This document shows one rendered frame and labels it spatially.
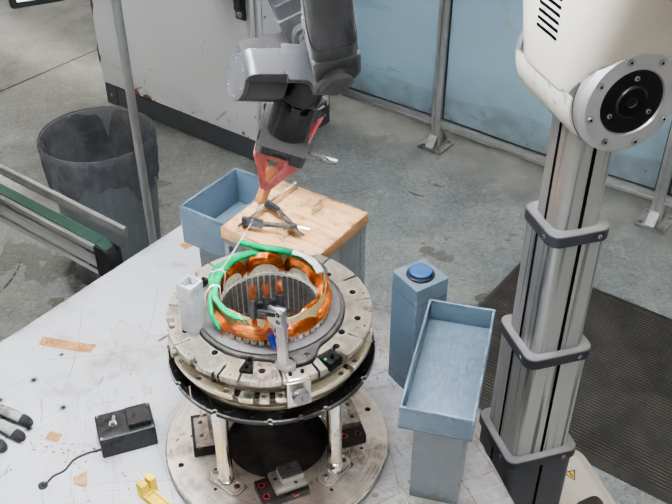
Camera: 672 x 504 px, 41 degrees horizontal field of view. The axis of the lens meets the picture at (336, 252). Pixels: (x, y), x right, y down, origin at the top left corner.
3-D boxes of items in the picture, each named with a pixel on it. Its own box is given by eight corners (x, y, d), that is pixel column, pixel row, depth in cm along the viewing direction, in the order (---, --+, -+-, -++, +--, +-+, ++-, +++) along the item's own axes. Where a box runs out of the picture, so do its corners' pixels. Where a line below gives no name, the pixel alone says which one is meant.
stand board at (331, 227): (220, 237, 163) (219, 226, 162) (282, 190, 176) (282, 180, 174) (310, 275, 154) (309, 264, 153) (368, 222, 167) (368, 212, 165)
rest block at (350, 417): (335, 431, 155) (335, 410, 151) (327, 408, 159) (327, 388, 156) (360, 426, 156) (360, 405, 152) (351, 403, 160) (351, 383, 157)
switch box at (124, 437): (98, 433, 160) (92, 411, 156) (152, 419, 162) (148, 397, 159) (103, 458, 155) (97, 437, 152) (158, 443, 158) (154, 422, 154)
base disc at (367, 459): (119, 471, 151) (118, 467, 151) (249, 337, 178) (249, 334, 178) (314, 573, 136) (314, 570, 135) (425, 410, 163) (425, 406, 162)
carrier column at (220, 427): (216, 484, 148) (205, 396, 135) (225, 474, 150) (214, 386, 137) (228, 490, 147) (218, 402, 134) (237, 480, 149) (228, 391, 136)
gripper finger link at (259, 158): (239, 191, 122) (258, 138, 116) (245, 161, 127) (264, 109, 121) (286, 206, 123) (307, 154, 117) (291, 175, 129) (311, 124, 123)
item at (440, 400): (458, 544, 141) (474, 421, 124) (391, 530, 143) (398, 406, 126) (478, 429, 160) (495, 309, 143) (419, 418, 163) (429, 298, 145)
